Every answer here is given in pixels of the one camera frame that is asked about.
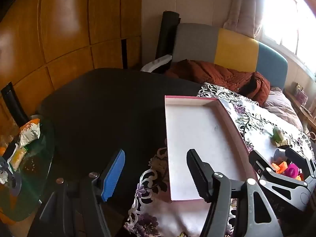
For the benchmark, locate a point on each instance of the grey cylinder with black base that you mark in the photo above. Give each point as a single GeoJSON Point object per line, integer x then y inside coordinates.
{"type": "Point", "coordinates": [279, 154]}

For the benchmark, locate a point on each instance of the magenta plastic toy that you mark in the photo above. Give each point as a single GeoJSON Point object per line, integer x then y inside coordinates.
{"type": "Point", "coordinates": [292, 171]}

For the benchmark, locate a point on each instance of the wooden desk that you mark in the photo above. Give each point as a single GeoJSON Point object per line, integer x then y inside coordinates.
{"type": "Point", "coordinates": [306, 111]}

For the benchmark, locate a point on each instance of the glass side table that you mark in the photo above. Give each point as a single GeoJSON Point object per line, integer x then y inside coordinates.
{"type": "Point", "coordinates": [32, 167]}

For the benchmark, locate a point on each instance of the beige curtain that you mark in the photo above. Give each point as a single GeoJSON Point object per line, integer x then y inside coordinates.
{"type": "Point", "coordinates": [244, 5]}

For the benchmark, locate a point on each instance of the wooden wardrobe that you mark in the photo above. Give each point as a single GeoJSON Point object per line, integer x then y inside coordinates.
{"type": "Point", "coordinates": [64, 17]}

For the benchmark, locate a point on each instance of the yellow packet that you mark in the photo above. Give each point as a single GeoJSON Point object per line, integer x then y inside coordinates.
{"type": "Point", "coordinates": [18, 156]}

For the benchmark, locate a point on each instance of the white embroidered floral tablecloth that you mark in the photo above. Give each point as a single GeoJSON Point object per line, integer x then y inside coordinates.
{"type": "Point", "coordinates": [254, 118]}

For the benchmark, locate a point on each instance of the pale pink duvet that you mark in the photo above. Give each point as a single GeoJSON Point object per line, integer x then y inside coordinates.
{"type": "Point", "coordinates": [281, 106]}

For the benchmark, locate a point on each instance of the green white plug-in device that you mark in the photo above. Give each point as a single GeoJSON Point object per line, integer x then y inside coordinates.
{"type": "Point", "coordinates": [277, 132]}

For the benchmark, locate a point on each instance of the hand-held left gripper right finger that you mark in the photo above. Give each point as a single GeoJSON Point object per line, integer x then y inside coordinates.
{"type": "Point", "coordinates": [200, 175]}

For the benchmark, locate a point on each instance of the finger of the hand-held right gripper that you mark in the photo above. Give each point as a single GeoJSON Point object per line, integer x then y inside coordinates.
{"type": "Point", "coordinates": [306, 167]}
{"type": "Point", "coordinates": [256, 161]}

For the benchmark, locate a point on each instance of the rust orange jacket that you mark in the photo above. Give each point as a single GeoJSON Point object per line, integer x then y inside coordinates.
{"type": "Point", "coordinates": [209, 74]}

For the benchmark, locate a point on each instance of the orange white snack bag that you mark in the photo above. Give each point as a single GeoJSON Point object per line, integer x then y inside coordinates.
{"type": "Point", "coordinates": [29, 132]}

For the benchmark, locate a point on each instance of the blue yellow chair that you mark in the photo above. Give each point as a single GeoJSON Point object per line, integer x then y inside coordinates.
{"type": "Point", "coordinates": [234, 47]}

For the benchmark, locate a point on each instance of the orange cube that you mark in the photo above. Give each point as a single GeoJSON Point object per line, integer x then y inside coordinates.
{"type": "Point", "coordinates": [280, 166]}

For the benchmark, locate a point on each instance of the window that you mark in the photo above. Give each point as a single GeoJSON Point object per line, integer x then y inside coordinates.
{"type": "Point", "coordinates": [291, 17]}

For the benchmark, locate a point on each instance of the black rolled mat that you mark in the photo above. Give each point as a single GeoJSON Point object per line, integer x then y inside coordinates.
{"type": "Point", "coordinates": [167, 34]}

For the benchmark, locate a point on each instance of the pink rimmed white box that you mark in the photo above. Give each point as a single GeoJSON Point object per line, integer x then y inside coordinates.
{"type": "Point", "coordinates": [192, 133]}

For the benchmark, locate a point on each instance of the silver disc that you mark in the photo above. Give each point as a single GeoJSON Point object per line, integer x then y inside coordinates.
{"type": "Point", "coordinates": [14, 186]}

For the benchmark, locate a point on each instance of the brown wooden massage comb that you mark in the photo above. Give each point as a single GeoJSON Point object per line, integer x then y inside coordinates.
{"type": "Point", "coordinates": [284, 142]}

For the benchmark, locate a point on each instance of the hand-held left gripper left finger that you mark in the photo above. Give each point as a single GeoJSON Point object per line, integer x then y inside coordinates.
{"type": "Point", "coordinates": [113, 175]}

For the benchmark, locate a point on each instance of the black chair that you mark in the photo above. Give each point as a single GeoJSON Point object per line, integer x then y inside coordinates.
{"type": "Point", "coordinates": [14, 106]}

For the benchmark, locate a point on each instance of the pink gift box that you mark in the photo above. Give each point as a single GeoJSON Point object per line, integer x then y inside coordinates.
{"type": "Point", "coordinates": [301, 95]}

